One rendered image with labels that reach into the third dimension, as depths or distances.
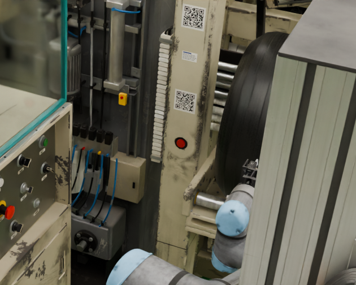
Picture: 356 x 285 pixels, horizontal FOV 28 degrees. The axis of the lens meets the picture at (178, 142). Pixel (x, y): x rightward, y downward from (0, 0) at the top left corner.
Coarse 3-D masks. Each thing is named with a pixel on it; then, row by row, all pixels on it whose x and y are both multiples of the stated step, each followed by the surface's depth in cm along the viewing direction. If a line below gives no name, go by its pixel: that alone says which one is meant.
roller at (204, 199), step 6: (198, 192) 241; (198, 198) 239; (204, 198) 238; (210, 198) 238; (216, 198) 238; (222, 198) 238; (198, 204) 240; (204, 204) 239; (210, 204) 238; (216, 204) 237; (222, 204) 237
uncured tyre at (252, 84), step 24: (264, 48) 214; (240, 72) 212; (264, 72) 208; (240, 96) 208; (264, 96) 206; (240, 120) 207; (264, 120) 205; (240, 144) 208; (216, 168) 220; (240, 168) 212
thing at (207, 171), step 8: (216, 144) 263; (208, 160) 253; (208, 168) 249; (200, 176) 244; (208, 176) 252; (192, 184) 239; (200, 184) 242; (208, 184) 255; (184, 192) 235; (192, 192) 235; (184, 200) 236; (192, 200) 238; (184, 208) 238; (192, 208) 241
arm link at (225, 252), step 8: (216, 232) 175; (216, 240) 175; (224, 240) 173; (232, 240) 172; (240, 240) 173; (216, 248) 175; (224, 248) 173; (232, 248) 173; (240, 248) 172; (216, 256) 175; (224, 256) 174; (232, 256) 173; (240, 256) 172; (216, 264) 176; (224, 264) 175; (232, 264) 174; (240, 264) 172; (232, 272) 176
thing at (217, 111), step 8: (224, 56) 279; (232, 56) 277; (240, 56) 276; (224, 64) 267; (232, 64) 266; (224, 72) 282; (232, 72) 281; (216, 80) 271; (224, 80) 269; (216, 88) 286; (224, 88) 271; (216, 96) 273; (224, 96) 271; (216, 104) 290; (224, 104) 274; (216, 112) 276; (216, 120) 279; (216, 128) 279
